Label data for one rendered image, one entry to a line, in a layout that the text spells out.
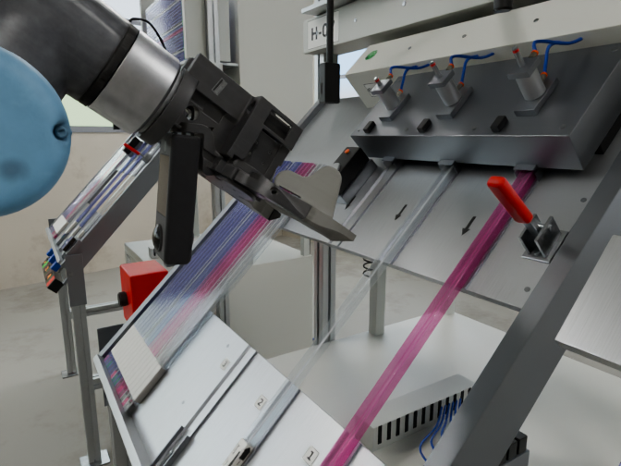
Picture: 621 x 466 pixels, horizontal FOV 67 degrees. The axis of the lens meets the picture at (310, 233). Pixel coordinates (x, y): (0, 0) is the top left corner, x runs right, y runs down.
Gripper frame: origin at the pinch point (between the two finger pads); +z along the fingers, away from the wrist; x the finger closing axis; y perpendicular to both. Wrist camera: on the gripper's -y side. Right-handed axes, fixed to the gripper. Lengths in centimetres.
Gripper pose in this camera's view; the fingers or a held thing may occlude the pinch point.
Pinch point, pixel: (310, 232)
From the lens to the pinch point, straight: 50.4
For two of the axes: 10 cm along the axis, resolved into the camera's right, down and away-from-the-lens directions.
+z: 6.9, 4.7, 5.5
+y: 4.8, -8.7, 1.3
